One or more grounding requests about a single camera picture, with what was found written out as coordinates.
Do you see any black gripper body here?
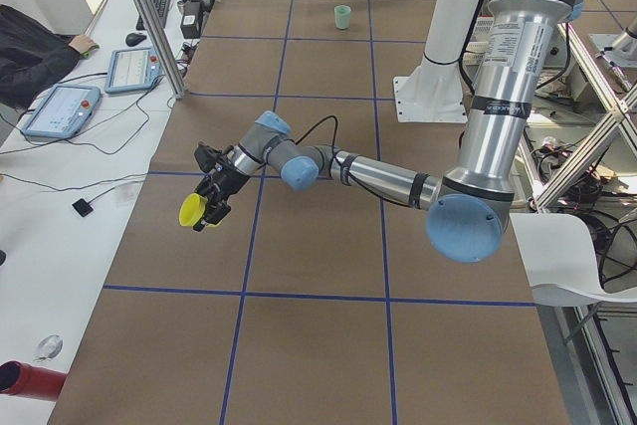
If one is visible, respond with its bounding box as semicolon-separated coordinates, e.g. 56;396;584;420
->
206;147;248;202

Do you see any yellow cup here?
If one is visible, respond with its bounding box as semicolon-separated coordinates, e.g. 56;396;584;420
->
178;193;217;232

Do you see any mint green cup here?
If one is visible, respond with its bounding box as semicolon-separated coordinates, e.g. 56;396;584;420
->
333;5;351;30

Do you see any small black square device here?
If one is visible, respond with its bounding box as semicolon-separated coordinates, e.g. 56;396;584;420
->
72;198;94;217

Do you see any far blue teach pendant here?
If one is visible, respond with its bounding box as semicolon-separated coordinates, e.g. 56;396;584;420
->
105;47;162;95

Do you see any blue teach pendant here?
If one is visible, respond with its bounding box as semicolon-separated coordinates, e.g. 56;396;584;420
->
22;85;102;139
105;47;162;95

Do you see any near blue teach pendant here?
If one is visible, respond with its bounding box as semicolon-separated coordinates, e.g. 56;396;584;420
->
22;85;102;139

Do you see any black power adapter box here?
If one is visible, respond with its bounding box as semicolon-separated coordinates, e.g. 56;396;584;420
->
180;0;203;39

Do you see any black computer mouse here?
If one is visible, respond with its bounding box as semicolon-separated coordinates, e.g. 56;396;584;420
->
124;32;146;47

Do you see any seated person in black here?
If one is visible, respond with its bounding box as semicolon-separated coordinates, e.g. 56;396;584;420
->
1;4;99;109

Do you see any red cylinder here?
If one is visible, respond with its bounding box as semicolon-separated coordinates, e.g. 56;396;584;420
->
1;361;67;401

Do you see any white plastic chair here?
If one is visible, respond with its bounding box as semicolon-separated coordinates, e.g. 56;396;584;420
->
510;213;636;307

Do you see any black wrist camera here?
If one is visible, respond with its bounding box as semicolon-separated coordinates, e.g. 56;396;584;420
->
194;142;222;173

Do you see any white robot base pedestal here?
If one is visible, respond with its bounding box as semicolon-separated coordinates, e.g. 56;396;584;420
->
393;0;479;123

